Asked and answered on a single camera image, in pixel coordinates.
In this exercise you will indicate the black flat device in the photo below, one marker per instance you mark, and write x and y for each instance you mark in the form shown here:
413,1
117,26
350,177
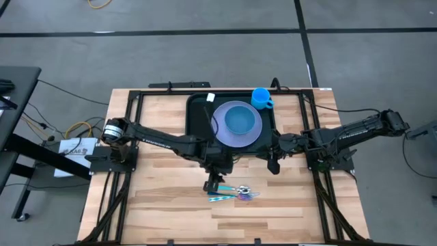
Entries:
5,85

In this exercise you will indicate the black aluminium table frame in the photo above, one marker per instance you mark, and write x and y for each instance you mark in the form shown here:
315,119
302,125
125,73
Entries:
164,92

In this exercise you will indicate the grey furniture piece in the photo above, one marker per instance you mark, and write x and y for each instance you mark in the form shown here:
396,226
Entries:
425,131

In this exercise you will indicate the long black bar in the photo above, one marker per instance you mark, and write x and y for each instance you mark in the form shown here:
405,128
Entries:
177,84

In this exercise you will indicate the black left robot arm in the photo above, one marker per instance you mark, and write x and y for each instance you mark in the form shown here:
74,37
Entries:
153,138

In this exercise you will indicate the black edge clamp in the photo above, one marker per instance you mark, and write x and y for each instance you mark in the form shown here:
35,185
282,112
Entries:
257,242
169,242

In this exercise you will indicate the dark green plastic tray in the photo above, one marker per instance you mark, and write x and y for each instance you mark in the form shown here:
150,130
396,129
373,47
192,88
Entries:
269,118

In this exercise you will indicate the white label sticker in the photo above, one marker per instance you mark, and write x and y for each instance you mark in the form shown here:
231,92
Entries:
325,89

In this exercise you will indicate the white printed paper sheet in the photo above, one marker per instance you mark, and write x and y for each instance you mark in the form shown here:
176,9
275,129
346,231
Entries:
65,143

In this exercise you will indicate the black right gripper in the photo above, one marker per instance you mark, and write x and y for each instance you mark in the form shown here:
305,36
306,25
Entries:
290,143

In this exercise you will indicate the lilac round plate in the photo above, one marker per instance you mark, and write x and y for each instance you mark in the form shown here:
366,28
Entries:
252,136

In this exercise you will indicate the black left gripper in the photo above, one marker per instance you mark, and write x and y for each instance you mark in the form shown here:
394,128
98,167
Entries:
218,159

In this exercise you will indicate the black desk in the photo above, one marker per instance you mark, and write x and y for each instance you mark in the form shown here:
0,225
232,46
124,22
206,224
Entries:
17,89

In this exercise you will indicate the bright blue plastic cup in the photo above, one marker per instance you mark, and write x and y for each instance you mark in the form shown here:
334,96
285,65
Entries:
260,97

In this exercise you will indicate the blue round bowl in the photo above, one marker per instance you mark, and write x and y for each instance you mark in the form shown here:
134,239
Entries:
239,119

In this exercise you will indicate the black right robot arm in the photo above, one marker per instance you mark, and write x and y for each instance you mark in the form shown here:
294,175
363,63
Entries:
358,131

